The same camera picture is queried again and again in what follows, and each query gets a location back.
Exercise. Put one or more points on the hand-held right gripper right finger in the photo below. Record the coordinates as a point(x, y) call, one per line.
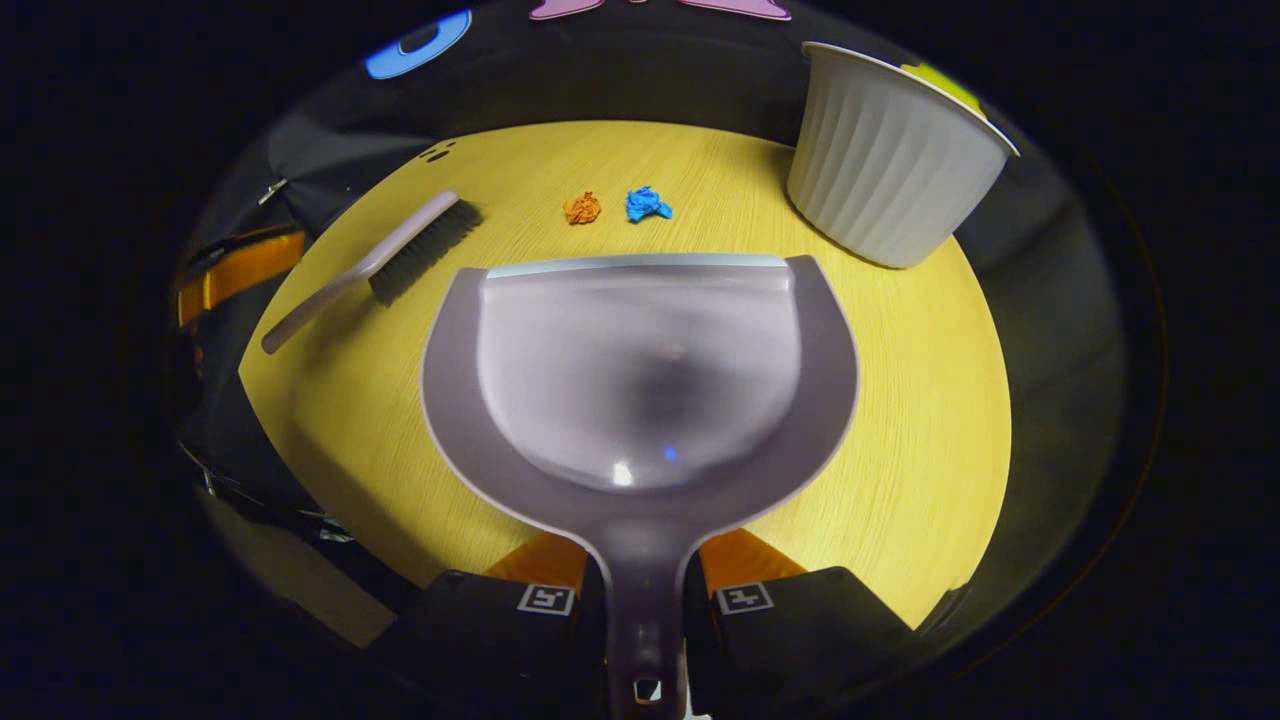
point(800, 640)

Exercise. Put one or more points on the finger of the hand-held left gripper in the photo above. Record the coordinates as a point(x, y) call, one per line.
point(250, 265)

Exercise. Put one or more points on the lilac plastic dustpan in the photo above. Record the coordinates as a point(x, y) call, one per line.
point(640, 380)

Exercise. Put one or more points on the small lilac broom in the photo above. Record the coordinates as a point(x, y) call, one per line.
point(400, 245)

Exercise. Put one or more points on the blue paper trash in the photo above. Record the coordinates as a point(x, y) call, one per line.
point(646, 204)

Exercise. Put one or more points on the white ribbed garbage bin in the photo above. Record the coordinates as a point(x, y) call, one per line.
point(890, 170)

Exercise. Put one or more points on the black backdrop cloth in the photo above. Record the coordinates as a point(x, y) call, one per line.
point(650, 80)

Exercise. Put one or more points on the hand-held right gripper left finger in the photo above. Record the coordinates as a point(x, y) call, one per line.
point(480, 640)

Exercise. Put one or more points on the orange paper trash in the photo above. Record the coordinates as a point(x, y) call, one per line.
point(582, 208)

